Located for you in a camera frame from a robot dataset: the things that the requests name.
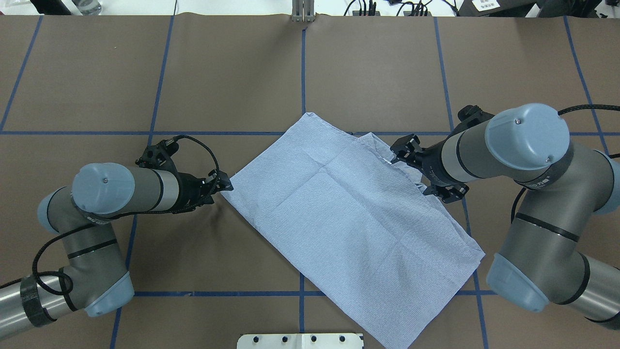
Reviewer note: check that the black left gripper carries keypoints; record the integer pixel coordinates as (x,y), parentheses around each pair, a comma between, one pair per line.
(190,191)

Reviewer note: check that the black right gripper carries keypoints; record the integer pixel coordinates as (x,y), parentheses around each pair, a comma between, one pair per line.
(432,165)

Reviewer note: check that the light blue striped shirt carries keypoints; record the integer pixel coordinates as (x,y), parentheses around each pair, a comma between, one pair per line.
(358,227)

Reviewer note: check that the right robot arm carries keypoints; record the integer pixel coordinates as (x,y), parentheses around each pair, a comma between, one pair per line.
(563,184)

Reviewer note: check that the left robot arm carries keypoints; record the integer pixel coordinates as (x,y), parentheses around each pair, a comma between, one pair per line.
(82,268)

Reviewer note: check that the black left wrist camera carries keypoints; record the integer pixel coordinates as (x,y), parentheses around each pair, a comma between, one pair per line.
(159,156)

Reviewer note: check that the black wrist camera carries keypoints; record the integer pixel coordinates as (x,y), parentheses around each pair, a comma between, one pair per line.
(471,116)
(159,156)

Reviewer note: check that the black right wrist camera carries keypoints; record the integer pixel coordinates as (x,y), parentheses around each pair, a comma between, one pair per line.
(471,116)

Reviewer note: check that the aluminium frame post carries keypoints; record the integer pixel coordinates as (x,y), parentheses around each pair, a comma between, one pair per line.
(303,11)

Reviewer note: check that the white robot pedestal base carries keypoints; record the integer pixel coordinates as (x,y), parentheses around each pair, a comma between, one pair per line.
(337,340)

